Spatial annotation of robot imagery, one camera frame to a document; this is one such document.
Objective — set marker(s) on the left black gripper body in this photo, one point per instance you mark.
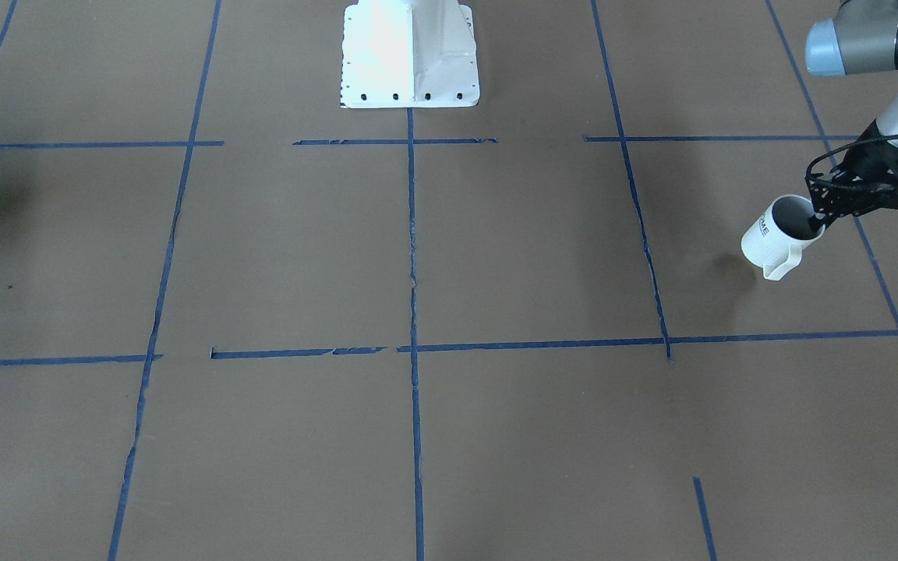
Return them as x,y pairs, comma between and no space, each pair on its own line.
875,162

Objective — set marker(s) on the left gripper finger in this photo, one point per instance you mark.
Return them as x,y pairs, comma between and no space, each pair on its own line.
855,196
832,198

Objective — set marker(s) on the white mug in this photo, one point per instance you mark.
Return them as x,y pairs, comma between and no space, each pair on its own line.
775,242

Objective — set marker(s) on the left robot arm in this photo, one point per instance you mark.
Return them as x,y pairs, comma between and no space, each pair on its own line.
861,38

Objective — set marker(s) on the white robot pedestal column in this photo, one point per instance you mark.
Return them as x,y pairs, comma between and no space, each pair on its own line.
409,54

